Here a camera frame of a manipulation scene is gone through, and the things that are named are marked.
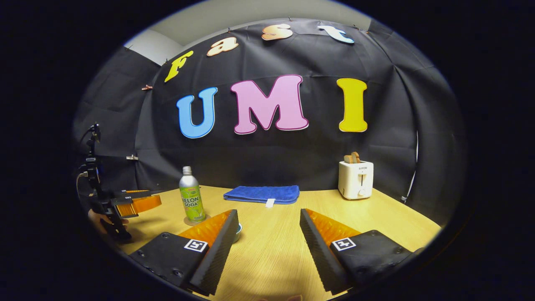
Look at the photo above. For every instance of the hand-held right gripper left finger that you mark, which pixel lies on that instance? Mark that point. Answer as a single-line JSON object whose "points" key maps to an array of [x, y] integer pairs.
{"points": [[219, 246]]}

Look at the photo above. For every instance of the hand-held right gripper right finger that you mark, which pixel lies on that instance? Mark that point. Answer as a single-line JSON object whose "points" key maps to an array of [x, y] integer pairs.
{"points": [[319, 246]]}

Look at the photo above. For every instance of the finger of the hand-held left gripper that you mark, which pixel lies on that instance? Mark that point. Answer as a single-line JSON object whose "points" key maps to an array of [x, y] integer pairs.
{"points": [[125, 194], [125, 209]]}

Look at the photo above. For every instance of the round brown coaster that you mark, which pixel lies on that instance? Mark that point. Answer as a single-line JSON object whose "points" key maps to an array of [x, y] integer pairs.
{"points": [[207, 219]]}

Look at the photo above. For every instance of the silver green water bottle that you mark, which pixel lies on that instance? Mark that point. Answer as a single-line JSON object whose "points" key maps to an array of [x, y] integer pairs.
{"points": [[191, 196]]}

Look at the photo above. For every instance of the folded blue towel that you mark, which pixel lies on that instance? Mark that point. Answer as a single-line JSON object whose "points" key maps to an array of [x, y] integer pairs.
{"points": [[261, 194]]}

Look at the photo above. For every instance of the white toaster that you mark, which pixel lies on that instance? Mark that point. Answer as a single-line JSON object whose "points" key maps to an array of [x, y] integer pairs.
{"points": [[355, 179]]}

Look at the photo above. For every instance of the black backdrop cloth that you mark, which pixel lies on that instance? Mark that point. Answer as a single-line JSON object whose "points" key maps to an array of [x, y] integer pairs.
{"points": [[267, 154]]}

